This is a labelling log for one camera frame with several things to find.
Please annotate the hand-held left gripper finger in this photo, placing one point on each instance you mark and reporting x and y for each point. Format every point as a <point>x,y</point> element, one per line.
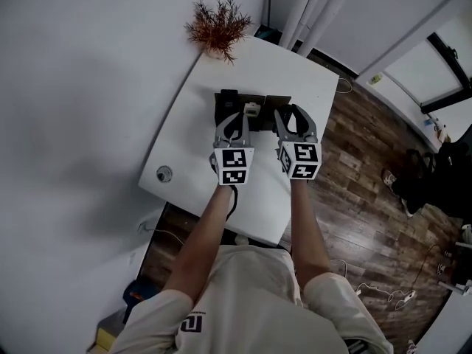
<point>246,127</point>
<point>223,127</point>

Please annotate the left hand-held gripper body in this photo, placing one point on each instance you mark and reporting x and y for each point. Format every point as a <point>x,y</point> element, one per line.
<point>234,162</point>

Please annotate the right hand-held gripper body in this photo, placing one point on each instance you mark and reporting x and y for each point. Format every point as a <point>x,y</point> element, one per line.
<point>299,159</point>

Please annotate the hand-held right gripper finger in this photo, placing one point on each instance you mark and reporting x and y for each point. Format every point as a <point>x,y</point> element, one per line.
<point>307,121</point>
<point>282,125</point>

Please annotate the dark container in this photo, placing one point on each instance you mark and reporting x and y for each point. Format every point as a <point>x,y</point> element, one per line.
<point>262,122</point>

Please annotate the white remote control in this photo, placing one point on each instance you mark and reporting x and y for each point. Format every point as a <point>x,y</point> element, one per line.
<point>252,109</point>

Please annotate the person's left forearm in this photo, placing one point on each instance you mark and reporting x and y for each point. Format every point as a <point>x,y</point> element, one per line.
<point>199,242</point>

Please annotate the person's right forearm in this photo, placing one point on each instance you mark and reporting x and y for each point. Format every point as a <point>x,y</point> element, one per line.
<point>308,234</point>

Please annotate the black rectangular device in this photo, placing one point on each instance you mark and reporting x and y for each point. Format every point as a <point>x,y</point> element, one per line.
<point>229,99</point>

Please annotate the teal object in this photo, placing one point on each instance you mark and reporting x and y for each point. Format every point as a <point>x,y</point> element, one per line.
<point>264,31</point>

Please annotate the orange dried plant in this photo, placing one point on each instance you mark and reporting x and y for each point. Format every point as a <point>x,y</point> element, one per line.
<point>217,28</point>

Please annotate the white curtain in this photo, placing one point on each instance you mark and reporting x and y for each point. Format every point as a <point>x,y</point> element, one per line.
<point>313,11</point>

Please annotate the person's cream shirt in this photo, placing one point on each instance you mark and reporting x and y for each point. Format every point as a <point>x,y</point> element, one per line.
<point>250,304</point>

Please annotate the blue box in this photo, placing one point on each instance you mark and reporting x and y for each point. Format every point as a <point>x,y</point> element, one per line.
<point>133,294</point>

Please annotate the white power strip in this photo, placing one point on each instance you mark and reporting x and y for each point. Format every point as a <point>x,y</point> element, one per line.
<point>405,299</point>

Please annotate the yellow box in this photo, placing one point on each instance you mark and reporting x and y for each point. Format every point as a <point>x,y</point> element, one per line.
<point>103,338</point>

